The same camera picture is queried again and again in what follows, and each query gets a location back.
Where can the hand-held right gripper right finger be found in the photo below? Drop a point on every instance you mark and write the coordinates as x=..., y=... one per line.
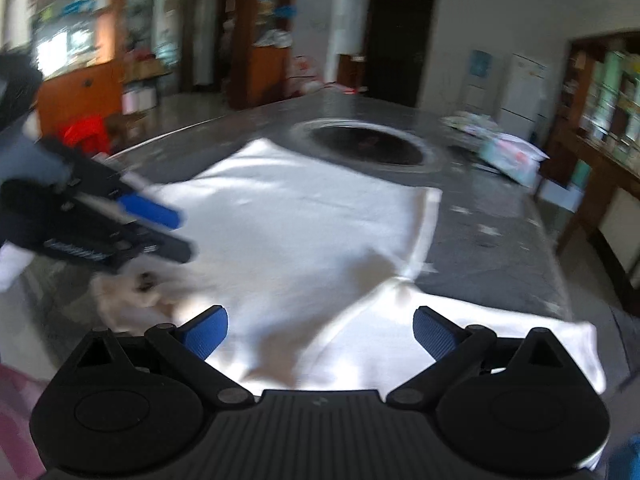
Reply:
x=434, y=332

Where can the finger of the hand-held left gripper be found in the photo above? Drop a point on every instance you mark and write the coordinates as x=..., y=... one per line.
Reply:
x=150, y=212
x=165, y=249

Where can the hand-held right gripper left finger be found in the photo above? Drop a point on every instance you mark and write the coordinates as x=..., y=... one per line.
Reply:
x=202, y=332

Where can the white garment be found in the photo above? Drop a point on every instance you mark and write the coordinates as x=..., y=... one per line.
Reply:
x=300, y=220

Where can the person's left forearm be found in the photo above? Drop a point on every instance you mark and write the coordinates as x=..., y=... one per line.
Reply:
x=30, y=160

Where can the red cloth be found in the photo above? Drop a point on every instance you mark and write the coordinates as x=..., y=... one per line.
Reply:
x=87, y=132

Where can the grey quilted star table cover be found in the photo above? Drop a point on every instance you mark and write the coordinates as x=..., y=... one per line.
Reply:
x=475, y=240

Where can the orange wooden display cabinet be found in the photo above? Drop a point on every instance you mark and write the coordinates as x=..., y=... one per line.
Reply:
x=80, y=95

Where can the wooden shelf cabinet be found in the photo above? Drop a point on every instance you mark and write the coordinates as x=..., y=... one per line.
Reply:
x=265, y=70

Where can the tissue pack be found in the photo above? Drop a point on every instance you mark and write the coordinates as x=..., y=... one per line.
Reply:
x=510, y=157

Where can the round black induction cooktop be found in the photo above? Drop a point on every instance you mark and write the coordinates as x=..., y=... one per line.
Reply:
x=365, y=145

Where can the red dotted bag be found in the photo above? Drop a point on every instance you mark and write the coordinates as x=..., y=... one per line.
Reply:
x=305, y=75

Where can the blue chair cover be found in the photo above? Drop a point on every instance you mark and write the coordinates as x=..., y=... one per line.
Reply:
x=627, y=460

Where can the dark wooden sideboard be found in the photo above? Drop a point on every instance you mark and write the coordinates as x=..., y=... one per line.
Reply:
x=600, y=160

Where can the water dispenser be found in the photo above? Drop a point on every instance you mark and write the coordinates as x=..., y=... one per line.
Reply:
x=477, y=95

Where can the small wooden cabinet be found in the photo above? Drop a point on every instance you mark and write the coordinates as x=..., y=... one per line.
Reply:
x=352, y=72

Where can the white refrigerator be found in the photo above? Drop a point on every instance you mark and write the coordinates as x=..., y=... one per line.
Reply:
x=522, y=95

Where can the dark wooden door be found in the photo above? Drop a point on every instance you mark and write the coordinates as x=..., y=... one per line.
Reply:
x=400, y=45

